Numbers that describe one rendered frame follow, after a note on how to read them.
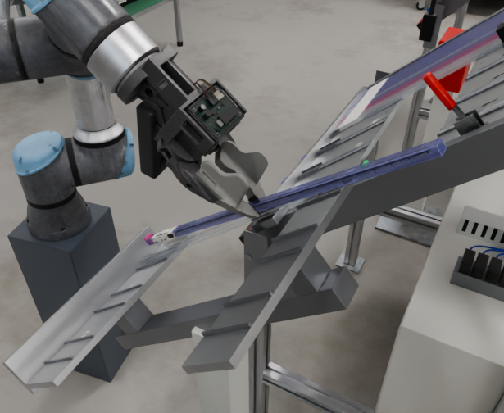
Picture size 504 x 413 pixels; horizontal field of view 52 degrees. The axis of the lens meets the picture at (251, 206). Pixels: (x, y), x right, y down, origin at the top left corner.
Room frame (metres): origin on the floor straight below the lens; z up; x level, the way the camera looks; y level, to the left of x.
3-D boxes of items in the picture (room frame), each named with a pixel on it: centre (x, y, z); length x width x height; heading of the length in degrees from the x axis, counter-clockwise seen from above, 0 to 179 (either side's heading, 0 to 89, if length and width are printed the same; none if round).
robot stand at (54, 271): (0.98, 0.48, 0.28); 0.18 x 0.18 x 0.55; 71
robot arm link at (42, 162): (0.98, 0.47, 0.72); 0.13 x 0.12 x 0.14; 110
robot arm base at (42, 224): (0.98, 0.48, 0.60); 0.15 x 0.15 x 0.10
